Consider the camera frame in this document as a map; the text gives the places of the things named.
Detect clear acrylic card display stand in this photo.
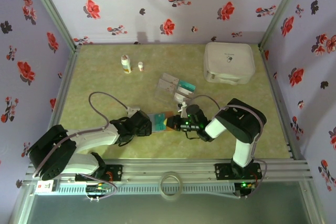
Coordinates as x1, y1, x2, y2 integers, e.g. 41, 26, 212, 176
154, 72, 198, 103

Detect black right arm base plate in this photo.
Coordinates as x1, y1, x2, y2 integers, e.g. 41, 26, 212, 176
214, 163, 263, 180

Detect white box with red label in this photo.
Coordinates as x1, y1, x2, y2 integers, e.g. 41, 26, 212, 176
35, 179, 57, 196

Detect white zip medicine pouch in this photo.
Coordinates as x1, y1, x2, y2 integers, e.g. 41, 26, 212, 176
204, 41, 256, 86

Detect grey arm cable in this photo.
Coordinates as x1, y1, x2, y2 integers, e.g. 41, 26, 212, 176
33, 91, 120, 203
186, 94, 268, 199

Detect aluminium frame rail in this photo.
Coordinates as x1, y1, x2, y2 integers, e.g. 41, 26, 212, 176
25, 158, 313, 183

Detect clear tape ring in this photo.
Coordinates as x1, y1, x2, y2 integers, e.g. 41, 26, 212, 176
160, 171, 183, 201

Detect green circuit board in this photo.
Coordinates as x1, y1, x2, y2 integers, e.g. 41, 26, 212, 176
85, 184, 112, 195

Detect grey slotted cable duct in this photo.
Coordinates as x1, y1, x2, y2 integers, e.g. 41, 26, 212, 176
56, 183, 236, 195

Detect grey left arm cable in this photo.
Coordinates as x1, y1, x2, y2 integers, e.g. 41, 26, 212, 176
33, 91, 120, 203

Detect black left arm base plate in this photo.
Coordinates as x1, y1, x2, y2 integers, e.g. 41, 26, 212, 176
75, 164, 124, 182

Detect grey right arm cable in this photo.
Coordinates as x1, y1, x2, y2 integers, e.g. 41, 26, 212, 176
186, 94, 268, 199

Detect aluminium corner post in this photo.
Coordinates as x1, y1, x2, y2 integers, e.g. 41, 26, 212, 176
258, 0, 308, 49
25, 0, 81, 51

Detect tall white medicine bottle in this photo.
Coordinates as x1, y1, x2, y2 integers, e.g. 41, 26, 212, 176
120, 54, 133, 74

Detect teal VIP chip card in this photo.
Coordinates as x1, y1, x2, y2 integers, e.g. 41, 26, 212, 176
178, 80, 197, 91
153, 113, 168, 132

